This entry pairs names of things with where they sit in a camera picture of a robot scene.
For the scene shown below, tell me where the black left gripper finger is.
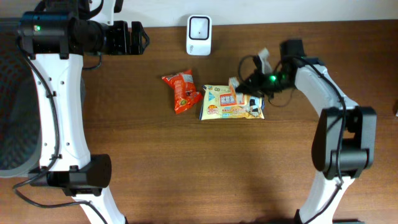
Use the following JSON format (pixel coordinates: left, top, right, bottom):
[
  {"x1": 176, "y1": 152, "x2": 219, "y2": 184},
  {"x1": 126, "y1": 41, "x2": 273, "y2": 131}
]
[
  {"x1": 135, "y1": 39, "x2": 150, "y2": 55},
  {"x1": 131, "y1": 21, "x2": 150, "y2": 40}
]

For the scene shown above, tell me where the small orange snack packet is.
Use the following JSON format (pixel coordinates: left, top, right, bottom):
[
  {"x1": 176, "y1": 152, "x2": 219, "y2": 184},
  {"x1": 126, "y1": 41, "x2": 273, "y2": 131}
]
[{"x1": 228, "y1": 77, "x2": 245, "y2": 105}]

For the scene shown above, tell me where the yellow wet wipes pack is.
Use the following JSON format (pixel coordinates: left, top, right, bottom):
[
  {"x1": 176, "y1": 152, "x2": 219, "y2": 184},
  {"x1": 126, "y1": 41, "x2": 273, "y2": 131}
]
[{"x1": 199, "y1": 85, "x2": 265, "y2": 120}]

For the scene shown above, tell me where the red snack bag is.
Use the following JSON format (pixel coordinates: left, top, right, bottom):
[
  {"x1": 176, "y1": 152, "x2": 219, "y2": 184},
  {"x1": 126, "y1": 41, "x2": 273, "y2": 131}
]
[{"x1": 162, "y1": 70, "x2": 203, "y2": 114}]

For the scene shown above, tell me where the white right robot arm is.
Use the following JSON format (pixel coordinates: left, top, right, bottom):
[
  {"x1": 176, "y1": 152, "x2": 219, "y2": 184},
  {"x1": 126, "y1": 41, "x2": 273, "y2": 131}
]
[{"x1": 236, "y1": 39, "x2": 377, "y2": 223}]

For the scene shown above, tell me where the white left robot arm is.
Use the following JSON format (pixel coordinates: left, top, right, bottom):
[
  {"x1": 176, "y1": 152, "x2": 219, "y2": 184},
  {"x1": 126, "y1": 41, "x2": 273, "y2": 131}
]
[{"x1": 17, "y1": 0, "x2": 150, "y2": 223}]

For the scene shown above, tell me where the white barcode scanner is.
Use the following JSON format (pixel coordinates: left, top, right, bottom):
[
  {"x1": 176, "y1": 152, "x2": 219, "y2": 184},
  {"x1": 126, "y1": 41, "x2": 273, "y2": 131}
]
[{"x1": 186, "y1": 15, "x2": 212, "y2": 56}]

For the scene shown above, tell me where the grey plastic lattice basket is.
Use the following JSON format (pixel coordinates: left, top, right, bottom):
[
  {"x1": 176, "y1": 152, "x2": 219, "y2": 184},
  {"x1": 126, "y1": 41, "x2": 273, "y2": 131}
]
[{"x1": 0, "y1": 17, "x2": 86, "y2": 179}]

